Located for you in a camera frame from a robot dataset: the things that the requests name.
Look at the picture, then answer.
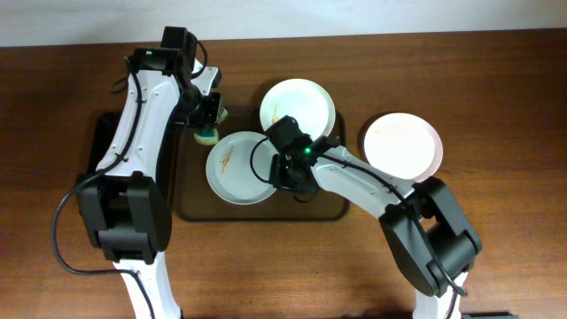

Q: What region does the green yellow sponge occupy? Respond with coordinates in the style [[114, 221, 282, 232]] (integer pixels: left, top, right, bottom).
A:
[[194, 108, 229, 145]]

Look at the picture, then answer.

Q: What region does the pale blue plate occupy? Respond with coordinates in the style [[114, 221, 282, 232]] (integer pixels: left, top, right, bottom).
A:
[[206, 131, 276, 206]]

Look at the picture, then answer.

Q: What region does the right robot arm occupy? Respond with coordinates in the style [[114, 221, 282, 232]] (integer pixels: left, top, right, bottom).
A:
[[266, 116, 482, 318]]

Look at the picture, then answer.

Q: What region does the black rectangular tray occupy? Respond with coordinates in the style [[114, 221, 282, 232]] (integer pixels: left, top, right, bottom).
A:
[[86, 111, 178, 209]]

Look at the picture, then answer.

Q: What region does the white plate top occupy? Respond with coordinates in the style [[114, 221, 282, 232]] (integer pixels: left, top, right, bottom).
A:
[[260, 79, 336, 140]]

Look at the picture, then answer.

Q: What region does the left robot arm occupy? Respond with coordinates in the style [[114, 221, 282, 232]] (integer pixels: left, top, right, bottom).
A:
[[76, 27, 228, 318]]

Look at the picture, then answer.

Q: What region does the white plate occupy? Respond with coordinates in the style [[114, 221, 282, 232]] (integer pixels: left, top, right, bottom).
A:
[[260, 79, 336, 140], [362, 113, 444, 182]]

